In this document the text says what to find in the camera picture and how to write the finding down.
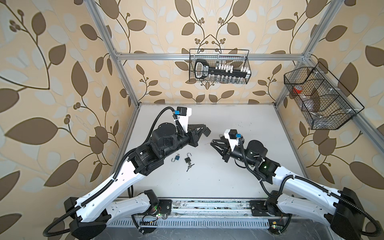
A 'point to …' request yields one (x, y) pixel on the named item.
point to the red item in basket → (297, 89)
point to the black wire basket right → (324, 102)
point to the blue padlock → (177, 157)
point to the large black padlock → (187, 159)
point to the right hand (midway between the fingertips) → (213, 143)
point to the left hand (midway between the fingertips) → (207, 126)
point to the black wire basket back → (238, 65)
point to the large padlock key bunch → (189, 166)
